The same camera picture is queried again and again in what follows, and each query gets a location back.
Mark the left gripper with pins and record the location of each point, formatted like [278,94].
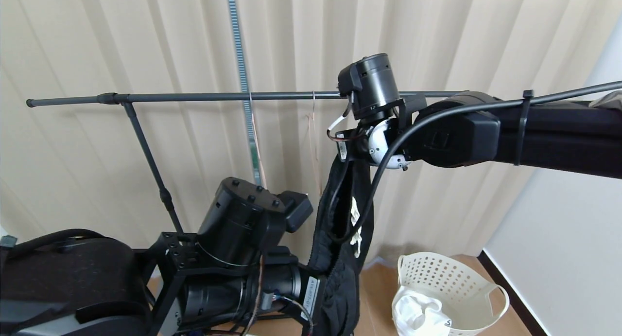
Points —
[233,297]

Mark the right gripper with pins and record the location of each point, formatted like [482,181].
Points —
[357,144]

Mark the pink clothes hanger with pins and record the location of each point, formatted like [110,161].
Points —
[258,151]
[318,180]

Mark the black shorts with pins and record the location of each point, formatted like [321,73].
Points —
[340,277]

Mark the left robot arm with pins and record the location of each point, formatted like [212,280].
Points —
[73,287]

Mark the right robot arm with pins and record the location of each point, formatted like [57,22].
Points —
[559,136]

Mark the white laundry basket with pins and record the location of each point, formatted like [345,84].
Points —
[452,277]

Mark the black clothes rack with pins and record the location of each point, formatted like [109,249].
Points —
[194,97]

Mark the white garment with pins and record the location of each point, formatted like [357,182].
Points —
[418,311]

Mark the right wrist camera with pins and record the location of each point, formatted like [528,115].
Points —
[351,78]

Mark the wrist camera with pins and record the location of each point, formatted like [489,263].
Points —
[296,212]
[351,78]

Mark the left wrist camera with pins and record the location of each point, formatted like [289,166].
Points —
[296,212]

